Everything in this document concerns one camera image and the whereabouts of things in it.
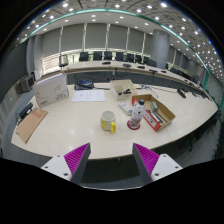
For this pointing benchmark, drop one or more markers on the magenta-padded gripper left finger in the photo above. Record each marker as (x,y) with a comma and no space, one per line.
(76,156)

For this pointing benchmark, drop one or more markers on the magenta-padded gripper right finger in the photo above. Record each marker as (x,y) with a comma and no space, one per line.
(146,156)

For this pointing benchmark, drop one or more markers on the clear black-capped drink bottle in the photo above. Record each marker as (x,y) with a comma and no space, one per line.
(136,116)

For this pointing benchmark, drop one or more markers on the flat round red coaster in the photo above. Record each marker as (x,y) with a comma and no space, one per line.
(128,125)

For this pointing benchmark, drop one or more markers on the black marker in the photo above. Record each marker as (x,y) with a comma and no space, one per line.
(158,116)
(154,117)

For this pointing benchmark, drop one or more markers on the thin black pen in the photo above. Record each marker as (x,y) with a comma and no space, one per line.
(162,115)

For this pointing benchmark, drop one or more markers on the open brown box, red side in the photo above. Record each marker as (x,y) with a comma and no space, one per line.
(168,115)

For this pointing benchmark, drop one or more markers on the teal whiteboard eraser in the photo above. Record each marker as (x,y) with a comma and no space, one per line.
(154,106)

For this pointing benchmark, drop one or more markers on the brown kraft paper envelope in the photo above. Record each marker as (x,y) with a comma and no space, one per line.
(31,125)

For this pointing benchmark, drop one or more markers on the white printed paper sheet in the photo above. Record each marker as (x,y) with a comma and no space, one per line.
(88,96)

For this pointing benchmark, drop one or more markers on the small open white box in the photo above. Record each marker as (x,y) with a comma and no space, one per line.
(118,97)

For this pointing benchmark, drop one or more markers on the black scissors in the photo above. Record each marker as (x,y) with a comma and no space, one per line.
(126,91)

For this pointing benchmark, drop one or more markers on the flat black device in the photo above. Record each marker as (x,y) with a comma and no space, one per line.
(25,110)

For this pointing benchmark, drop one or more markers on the large white cardboard box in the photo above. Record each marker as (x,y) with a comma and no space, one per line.
(50,89)

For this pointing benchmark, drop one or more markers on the black tabletop microphone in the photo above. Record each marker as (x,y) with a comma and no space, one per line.
(181,93)

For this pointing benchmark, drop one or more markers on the black desk phone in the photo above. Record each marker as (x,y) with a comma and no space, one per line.
(84,84)

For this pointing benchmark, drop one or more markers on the dark boxy monitor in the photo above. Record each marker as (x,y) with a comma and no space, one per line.
(27,83)

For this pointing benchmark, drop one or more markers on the long curved conference desk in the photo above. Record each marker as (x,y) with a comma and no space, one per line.
(100,70)

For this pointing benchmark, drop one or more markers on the black desk microphones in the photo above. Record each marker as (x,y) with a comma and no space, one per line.
(127,65)

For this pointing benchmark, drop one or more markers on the black office chairs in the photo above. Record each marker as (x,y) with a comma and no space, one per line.
(107,55)

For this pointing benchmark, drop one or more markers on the round ceiling lights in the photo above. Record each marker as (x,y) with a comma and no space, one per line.
(138,10)

